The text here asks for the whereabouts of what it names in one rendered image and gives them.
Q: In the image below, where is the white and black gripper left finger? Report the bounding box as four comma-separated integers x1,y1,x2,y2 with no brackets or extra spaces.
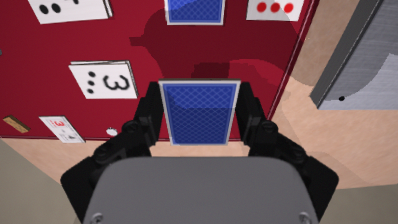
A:
60,82,164,224

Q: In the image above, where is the dark red card cloth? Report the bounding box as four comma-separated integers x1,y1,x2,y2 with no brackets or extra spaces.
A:
0,0,310,138

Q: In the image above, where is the blue playing card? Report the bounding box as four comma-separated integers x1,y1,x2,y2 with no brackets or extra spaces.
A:
165,0,225,25

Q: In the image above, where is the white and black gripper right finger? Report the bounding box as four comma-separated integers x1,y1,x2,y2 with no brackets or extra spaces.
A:
235,82,339,223

